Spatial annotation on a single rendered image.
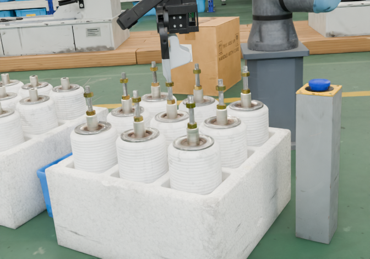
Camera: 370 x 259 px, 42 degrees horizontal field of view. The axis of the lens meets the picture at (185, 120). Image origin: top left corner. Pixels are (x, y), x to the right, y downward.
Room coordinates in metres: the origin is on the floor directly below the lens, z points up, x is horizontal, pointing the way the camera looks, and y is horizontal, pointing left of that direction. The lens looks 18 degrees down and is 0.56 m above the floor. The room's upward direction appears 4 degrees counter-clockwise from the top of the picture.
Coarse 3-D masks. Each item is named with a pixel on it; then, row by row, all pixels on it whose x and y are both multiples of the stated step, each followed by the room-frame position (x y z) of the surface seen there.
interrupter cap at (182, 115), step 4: (160, 112) 0.99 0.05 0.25; (164, 112) 1.00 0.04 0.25; (180, 112) 0.99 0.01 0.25; (184, 112) 0.99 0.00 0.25; (188, 112) 0.98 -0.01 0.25; (156, 116) 0.97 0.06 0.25; (160, 116) 0.97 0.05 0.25; (164, 116) 0.98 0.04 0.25; (180, 116) 0.97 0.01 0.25; (184, 116) 0.96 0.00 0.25; (188, 116) 0.95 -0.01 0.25; (156, 120) 0.95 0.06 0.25; (160, 120) 0.94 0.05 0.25; (164, 120) 0.94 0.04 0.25; (168, 120) 0.94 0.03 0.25; (172, 120) 0.93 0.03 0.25; (176, 120) 0.93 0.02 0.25; (180, 120) 0.94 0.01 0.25
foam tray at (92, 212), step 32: (64, 160) 0.94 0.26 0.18; (256, 160) 0.87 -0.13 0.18; (288, 160) 1.01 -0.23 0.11; (64, 192) 0.88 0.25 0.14; (96, 192) 0.83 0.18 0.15; (128, 192) 0.79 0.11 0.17; (160, 192) 0.76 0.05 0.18; (224, 192) 0.74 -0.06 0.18; (256, 192) 0.85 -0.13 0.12; (288, 192) 1.01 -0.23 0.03; (64, 224) 0.89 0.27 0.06; (96, 224) 0.84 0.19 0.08; (128, 224) 0.80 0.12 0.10; (160, 224) 0.76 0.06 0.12; (192, 224) 0.72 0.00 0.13; (224, 224) 0.73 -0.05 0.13; (256, 224) 0.85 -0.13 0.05; (96, 256) 0.85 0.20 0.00; (128, 256) 0.80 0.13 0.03; (160, 256) 0.76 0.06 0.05; (192, 256) 0.73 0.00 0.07; (224, 256) 0.72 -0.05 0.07
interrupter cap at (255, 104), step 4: (240, 100) 1.04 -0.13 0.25; (252, 100) 1.04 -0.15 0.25; (256, 100) 1.03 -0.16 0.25; (232, 104) 1.02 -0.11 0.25; (236, 104) 1.02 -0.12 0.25; (240, 104) 1.02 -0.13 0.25; (252, 104) 1.02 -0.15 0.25; (256, 104) 1.01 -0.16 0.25; (260, 104) 1.00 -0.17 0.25; (232, 108) 0.99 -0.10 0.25; (236, 108) 0.99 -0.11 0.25; (240, 108) 0.99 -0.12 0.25; (244, 108) 0.98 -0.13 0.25; (248, 108) 0.98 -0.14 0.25; (252, 108) 0.98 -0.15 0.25; (256, 108) 0.98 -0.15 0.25; (260, 108) 0.98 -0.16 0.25
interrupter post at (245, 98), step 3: (249, 93) 1.00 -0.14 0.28; (243, 96) 1.00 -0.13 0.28; (246, 96) 1.00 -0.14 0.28; (249, 96) 1.00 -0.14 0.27; (243, 99) 1.00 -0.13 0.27; (246, 99) 1.00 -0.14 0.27; (249, 99) 1.00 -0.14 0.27; (243, 102) 1.00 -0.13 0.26; (246, 102) 1.00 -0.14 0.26; (249, 102) 1.00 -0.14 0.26; (243, 105) 1.00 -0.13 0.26; (246, 105) 1.00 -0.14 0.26; (249, 105) 1.00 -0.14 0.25
